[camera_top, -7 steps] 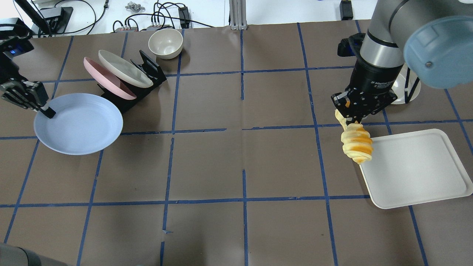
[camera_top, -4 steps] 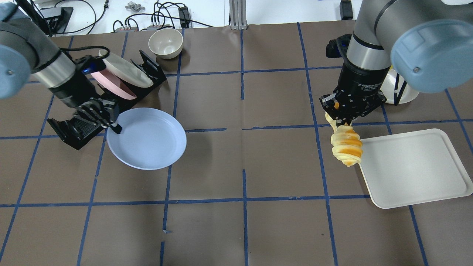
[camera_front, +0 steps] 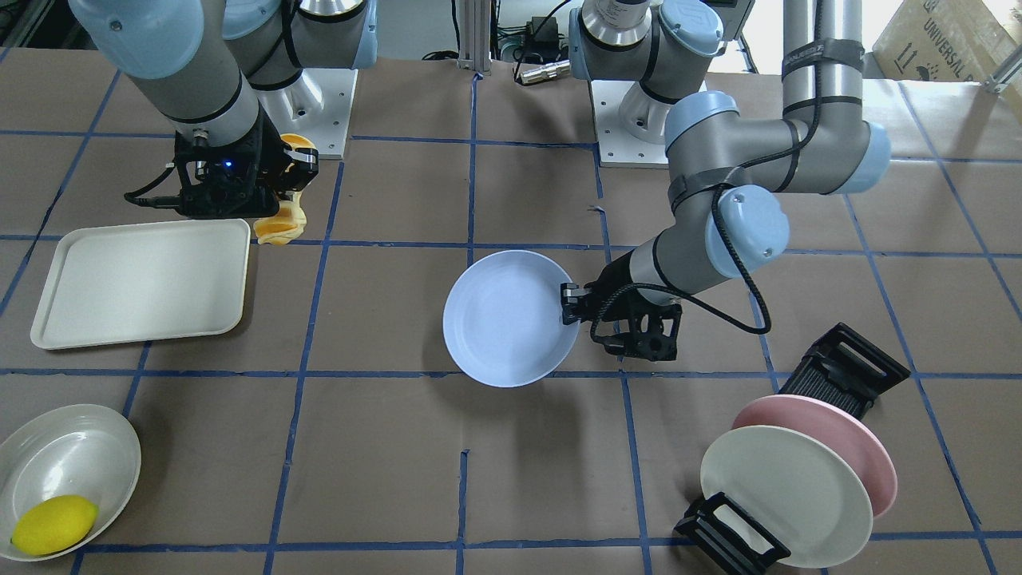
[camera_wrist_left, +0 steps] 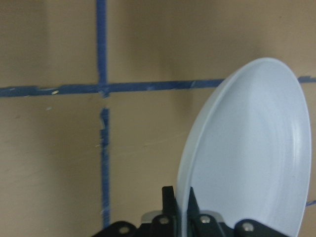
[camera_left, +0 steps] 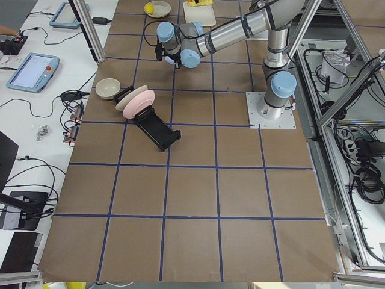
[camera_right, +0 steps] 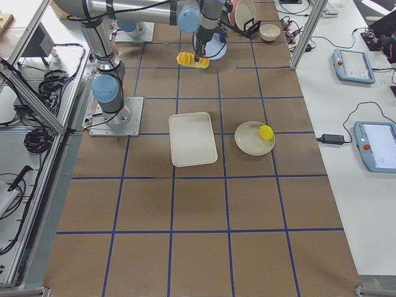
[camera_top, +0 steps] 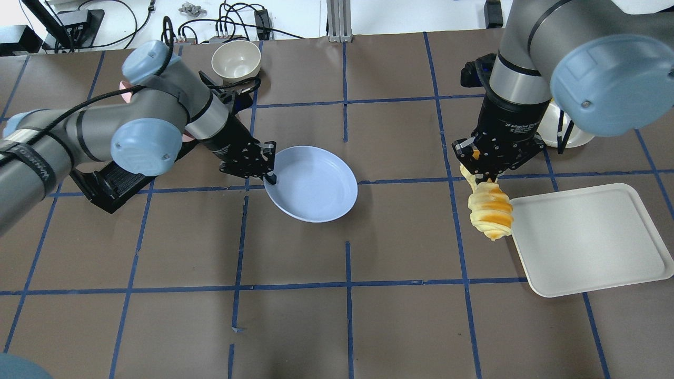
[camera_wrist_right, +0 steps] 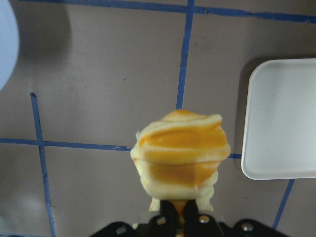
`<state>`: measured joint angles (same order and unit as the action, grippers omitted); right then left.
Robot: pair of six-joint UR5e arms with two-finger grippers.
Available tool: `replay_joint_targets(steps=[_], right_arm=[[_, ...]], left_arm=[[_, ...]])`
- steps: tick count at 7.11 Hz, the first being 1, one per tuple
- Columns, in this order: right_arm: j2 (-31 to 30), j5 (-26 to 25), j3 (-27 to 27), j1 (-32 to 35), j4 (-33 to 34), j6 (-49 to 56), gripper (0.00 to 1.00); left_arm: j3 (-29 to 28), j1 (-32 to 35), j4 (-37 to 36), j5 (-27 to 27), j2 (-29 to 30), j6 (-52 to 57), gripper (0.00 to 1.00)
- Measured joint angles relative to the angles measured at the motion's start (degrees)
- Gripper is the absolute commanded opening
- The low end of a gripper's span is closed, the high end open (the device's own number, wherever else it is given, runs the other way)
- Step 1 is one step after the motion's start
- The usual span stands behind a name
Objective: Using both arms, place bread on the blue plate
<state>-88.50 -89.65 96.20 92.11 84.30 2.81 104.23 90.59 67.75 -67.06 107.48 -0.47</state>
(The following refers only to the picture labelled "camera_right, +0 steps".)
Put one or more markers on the black dish rack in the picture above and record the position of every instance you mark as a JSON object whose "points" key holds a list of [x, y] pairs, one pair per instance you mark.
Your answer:
{"points": [[249, 28]]}

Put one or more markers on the black power adapter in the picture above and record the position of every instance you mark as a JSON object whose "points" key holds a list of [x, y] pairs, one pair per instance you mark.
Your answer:
{"points": [[334, 139]]}

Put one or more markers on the cream bowl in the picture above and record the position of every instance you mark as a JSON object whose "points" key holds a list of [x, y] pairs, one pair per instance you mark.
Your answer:
{"points": [[269, 32]]}

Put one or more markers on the cream rectangular tray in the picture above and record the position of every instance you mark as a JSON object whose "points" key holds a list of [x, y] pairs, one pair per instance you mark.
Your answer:
{"points": [[192, 140]]}

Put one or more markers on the blue plate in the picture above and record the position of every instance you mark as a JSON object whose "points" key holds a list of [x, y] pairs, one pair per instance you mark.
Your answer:
{"points": [[215, 49]]}

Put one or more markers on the yellow lemon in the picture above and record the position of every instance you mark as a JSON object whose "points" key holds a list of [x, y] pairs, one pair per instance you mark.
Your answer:
{"points": [[266, 133]]}

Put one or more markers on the cream plate in rack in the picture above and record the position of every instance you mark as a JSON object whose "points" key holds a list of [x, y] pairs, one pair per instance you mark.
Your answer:
{"points": [[244, 12]]}

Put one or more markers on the teach pendant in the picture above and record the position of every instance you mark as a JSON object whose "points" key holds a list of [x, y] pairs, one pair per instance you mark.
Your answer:
{"points": [[353, 66], [376, 144]]}

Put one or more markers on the aluminium frame post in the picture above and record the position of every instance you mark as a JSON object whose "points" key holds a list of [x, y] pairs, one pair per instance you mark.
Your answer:
{"points": [[308, 30]]}

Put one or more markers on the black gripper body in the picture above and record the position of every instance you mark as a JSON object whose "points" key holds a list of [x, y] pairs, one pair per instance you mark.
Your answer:
{"points": [[203, 34]]}

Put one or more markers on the pink plate in rack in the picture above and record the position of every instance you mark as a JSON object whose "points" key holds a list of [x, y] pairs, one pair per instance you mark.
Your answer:
{"points": [[231, 9]]}

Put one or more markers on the yellow twisted bread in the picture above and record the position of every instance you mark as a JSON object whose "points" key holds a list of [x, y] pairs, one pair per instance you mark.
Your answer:
{"points": [[187, 60]]}

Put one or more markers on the cream round plate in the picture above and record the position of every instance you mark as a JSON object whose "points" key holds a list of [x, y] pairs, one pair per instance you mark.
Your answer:
{"points": [[248, 140]]}

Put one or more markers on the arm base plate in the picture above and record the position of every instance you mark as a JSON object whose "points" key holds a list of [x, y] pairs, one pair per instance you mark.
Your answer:
{"points": [[122, 37], [125, 123]]}

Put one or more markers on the upper teach pendant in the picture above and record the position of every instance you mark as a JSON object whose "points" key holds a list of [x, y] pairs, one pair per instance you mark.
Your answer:
{"points": [[353, 66]]}

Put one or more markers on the grey control box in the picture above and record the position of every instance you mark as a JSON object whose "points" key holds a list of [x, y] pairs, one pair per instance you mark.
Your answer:
{"points": [[40, 44]]}

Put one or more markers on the lower teach pendant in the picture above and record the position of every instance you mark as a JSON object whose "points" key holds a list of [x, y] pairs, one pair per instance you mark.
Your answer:
{"points": [[376, 144]]}

